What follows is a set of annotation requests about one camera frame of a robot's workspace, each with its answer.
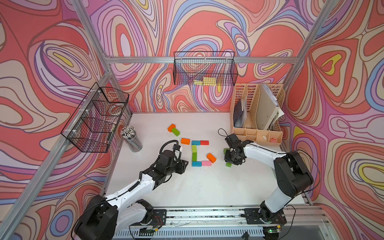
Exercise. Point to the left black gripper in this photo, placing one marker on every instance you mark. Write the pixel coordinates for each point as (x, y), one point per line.
(181, 166)

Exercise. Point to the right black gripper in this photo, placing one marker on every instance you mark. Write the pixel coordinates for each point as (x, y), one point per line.
(227, 159)

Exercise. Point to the orange block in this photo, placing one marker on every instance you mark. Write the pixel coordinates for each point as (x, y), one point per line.
(211, 158)
(185, 141)
(171, 127)

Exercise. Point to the light green block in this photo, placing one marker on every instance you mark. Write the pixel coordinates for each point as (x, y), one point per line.
(194, 148)

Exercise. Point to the pink block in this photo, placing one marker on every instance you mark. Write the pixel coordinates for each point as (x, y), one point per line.
(206, 163)

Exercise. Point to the red block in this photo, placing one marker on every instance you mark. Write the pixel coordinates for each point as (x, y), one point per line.
(204, 143)

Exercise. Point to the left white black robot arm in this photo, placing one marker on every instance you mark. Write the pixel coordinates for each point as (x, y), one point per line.
(104, 216)

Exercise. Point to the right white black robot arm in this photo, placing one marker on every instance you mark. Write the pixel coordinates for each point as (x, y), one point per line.
(292, 174)

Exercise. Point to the dark tablet in organizer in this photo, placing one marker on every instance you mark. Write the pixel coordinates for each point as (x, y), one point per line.
(240, 114)

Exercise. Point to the white folder in organizer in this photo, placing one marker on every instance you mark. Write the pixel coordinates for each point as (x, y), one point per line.
(269, 107)

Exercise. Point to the yellow sticky notes pad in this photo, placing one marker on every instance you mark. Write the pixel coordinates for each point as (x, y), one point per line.
(205, 81)

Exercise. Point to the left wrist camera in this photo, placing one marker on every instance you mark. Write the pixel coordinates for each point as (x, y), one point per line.
(177, 149)

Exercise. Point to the aluminium front rail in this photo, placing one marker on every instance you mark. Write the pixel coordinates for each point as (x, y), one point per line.
(177, 217)

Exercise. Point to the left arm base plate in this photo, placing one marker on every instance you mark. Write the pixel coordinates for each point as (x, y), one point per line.
(156, 218)

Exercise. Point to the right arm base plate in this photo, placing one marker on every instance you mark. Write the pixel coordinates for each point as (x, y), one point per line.
(258, 216)

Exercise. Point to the black wire basket left wall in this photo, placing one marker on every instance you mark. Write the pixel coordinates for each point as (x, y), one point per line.
(92, 126)

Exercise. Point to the black wire basket wall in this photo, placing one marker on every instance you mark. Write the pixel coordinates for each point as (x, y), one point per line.
(194, 65)
(92, 126)

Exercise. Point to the black wire basket back wall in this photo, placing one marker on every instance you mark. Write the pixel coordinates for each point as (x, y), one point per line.
(194, 65)

